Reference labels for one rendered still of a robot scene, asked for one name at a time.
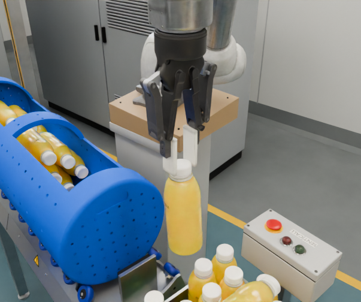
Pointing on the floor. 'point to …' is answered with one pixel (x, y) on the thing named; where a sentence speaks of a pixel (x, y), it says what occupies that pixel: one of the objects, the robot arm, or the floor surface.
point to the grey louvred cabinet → (121, 62)
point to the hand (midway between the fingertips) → (179, 150)
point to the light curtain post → (21, 47)
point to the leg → (8, 244)
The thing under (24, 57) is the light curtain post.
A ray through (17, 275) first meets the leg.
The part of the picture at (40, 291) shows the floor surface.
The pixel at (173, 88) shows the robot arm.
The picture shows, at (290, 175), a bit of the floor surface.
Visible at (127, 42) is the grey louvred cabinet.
